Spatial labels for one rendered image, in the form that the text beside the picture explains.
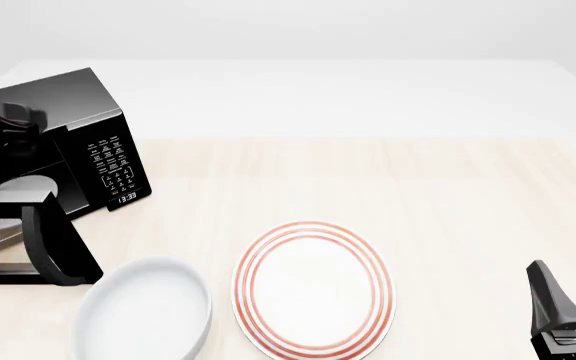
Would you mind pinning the white plate with red rings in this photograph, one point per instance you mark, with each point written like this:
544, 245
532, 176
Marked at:
313, 288

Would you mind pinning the white shallow bowl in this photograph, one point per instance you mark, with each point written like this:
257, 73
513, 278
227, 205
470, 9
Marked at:
143, 311

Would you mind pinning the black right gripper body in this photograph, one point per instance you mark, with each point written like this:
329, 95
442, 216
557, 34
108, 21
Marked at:
573, 348

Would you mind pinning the black microwave oven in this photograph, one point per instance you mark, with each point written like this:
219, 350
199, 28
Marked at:
70, 95

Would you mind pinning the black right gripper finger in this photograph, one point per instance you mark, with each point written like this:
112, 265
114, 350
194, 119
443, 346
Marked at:
550, 303

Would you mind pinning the black microwave door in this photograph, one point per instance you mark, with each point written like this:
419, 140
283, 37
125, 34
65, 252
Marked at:
8, 197

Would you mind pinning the white glass turntable plate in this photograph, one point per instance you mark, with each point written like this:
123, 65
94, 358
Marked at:
28, 184

